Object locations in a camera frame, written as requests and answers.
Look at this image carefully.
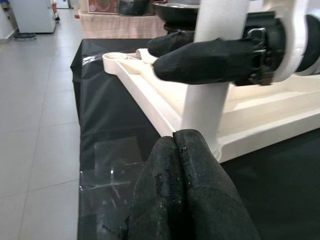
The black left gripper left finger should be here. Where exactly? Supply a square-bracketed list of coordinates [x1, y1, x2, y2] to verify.
[124, 135, 189, 240]

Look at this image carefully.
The black round floor object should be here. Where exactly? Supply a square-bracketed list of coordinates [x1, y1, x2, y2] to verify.
[13, 32, 37, 41]

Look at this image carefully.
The white plastic table top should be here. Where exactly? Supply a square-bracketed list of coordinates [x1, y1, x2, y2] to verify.
[101, 47, 320, 163]

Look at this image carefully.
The black tablecloth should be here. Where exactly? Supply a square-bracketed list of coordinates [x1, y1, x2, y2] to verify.
[69, 37, 320, 240]

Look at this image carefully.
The black bowl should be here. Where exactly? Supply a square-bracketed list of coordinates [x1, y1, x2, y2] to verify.
[152, 0, 201, 26]

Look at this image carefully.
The white fridge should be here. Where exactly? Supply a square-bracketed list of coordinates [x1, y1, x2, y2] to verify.
[8, 0, 57, 35]

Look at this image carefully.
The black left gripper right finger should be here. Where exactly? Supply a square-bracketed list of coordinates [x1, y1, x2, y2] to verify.
[173, 129, 261, 240]

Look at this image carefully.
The beige tablecloth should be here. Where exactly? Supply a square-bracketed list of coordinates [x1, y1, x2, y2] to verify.
[78, 9, 168, 40]

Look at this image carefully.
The clear adhesive tape patch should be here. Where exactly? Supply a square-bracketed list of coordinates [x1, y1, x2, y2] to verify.
[79, 136, 151, 226]
[81, 53, 106, 67]

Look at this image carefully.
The red printed box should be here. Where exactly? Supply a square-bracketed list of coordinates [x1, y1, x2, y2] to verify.
[87, 0, 120, 13]

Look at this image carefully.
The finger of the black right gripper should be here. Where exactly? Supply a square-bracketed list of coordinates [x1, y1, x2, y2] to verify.
[147, 30, 197, 58]
[152, 37, 261, 86]

